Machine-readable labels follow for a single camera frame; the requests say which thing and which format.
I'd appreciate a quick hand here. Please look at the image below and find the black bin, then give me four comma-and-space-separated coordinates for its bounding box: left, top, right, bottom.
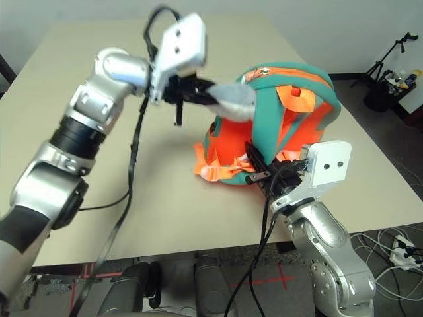
363, 77, 417, 112

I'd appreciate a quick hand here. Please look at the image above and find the grey robot right leg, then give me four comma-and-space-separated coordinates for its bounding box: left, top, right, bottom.
193, 256, 237, 317

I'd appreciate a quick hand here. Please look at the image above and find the black framed side table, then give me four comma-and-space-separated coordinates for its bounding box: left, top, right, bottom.
0, 54, 17, 98

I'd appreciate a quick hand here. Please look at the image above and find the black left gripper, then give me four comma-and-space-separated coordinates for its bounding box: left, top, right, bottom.
163, 75, 215, 127

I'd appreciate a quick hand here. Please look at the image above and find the teal and orange backpack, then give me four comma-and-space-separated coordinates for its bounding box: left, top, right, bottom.
192, 61, 342, 186

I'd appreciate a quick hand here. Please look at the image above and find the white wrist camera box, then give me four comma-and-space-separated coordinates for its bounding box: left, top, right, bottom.
147, 12, 208, 106
299, 140, 352, 199

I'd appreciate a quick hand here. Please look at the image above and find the white floor cable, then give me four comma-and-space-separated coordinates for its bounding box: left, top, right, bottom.
350, 227, 423, 291

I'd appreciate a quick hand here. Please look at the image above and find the grey robot left leg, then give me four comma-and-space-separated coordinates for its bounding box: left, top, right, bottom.
97, 262, 149, 317

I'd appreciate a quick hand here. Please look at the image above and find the black tripod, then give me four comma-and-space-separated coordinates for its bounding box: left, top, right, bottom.
350, 32, 419, 88

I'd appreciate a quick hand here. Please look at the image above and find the grey robot leg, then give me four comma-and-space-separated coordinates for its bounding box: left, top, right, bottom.
97, 262, 149, 317
193, 256, 237, 317

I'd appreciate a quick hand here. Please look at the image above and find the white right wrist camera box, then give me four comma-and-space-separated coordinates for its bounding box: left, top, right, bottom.
299, 140, 352, 199

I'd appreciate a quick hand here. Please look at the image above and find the white power strip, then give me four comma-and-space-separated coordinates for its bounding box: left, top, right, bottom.
389, 234, 418, 268

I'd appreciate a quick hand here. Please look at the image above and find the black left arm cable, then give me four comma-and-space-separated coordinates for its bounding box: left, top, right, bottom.
69, 5, 182, 317

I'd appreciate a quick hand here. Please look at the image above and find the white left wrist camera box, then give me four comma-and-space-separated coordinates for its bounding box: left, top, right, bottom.
147, 12, 208, 106

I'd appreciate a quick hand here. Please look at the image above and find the grey white plush shark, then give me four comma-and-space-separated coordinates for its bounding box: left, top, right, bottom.
208, 82, 258, 122

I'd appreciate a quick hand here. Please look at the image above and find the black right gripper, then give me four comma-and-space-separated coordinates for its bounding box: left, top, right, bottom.
245, 140, 307, 199

